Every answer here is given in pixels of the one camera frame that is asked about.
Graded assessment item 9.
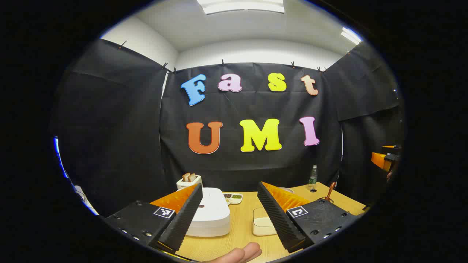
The white toaster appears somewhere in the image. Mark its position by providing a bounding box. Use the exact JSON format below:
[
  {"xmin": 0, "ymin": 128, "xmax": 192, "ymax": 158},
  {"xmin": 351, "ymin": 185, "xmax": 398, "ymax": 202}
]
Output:
[{"xmin": 176, "ymin": 175, "xmax": 203, "ymax": 191}]

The large ceiling light panel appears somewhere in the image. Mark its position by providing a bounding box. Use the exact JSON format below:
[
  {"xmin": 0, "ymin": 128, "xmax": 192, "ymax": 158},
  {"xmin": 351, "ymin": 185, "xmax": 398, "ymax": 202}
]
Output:
[{"xmin": 197, "ymin": 0, "xmax": 285, "ymax": 15}]

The small ceiling light panel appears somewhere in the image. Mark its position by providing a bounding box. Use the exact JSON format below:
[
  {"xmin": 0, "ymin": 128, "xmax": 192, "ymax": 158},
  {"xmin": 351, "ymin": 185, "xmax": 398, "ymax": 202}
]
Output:
[{"xmin": 341, "ymin": 27, "xmax": 362, "ymax": 45}]

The white divided bean dish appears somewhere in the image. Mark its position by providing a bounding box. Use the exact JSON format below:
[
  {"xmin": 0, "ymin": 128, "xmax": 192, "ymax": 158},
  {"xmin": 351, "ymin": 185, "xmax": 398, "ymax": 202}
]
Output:
[{"xmin": 222, "ymin": 193, "xmax": 243, "ymax": 205}]

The green label water bottle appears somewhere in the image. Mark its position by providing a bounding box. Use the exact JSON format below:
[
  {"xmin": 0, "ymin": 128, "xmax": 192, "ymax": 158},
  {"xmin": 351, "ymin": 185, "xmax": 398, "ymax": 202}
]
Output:
[{"xmin": 308, "ymin": 164, "xmax": 318, "ymax": 190}]

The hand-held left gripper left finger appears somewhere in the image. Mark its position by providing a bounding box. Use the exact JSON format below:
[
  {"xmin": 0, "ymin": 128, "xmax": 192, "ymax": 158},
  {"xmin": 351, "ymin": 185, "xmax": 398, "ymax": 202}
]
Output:
[{"xmin": 103, "ymin": 183, "xmax": 204, "ymax": 253}]

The blue white sign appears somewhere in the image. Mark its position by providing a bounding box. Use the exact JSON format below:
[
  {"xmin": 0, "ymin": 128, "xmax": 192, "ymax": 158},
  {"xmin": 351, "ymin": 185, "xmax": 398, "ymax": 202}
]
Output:
[{"xmin": 53, "ymin": 136, "xmax": 69, "ymax": 179}]

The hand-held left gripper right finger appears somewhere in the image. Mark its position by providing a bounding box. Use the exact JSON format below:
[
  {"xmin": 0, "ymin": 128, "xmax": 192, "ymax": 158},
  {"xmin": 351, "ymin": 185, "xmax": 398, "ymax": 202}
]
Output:
[{"xmin": 257, "ymin": 182, "xmax": 362, "ymax": 254}]

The white rice cooker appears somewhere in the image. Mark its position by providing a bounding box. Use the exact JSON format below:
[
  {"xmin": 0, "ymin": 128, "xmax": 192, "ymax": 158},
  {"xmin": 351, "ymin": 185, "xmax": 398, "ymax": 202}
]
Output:
[{"xmin": 186, "ymin": 187, "xmax": 231, "ymax": 237}]

